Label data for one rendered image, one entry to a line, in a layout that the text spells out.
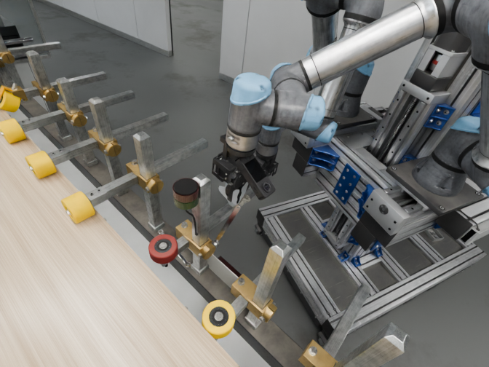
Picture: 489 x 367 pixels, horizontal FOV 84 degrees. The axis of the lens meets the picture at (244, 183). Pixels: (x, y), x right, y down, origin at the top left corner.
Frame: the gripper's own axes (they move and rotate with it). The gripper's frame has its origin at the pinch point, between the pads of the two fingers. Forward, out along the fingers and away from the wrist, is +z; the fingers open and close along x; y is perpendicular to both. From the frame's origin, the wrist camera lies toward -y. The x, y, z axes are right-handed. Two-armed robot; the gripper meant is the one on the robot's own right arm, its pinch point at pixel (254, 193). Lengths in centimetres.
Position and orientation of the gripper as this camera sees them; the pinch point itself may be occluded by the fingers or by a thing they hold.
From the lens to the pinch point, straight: 108.0
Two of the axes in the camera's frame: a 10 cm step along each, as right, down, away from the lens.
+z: -1.2, 7.2, 6.9
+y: 6.6, -4.6, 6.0
